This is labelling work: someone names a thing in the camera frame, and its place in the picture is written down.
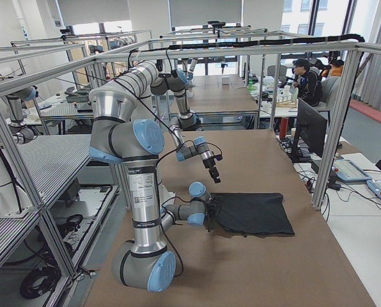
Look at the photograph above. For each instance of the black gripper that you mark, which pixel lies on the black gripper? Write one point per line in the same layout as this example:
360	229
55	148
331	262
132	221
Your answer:
209	165
211	206

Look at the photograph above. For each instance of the black printed t-shirt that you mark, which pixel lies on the black printed t-shirt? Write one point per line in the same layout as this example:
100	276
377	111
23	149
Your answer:
252	213

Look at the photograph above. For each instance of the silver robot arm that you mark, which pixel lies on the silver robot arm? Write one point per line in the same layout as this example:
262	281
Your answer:
145	261
146	76

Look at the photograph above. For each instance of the black computer monitor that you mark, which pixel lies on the black computer monitor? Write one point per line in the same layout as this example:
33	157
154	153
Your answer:
311	128

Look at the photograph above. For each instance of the grey teach pendant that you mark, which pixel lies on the grey teach pendant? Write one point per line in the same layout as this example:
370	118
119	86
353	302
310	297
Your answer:
348	172

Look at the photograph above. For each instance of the seated person in black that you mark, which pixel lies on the seated person in black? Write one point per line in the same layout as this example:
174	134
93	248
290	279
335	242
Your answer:
307	81

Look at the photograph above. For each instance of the aluminium cage frame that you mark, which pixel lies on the aluminium cage frame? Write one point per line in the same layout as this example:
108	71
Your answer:
15	227

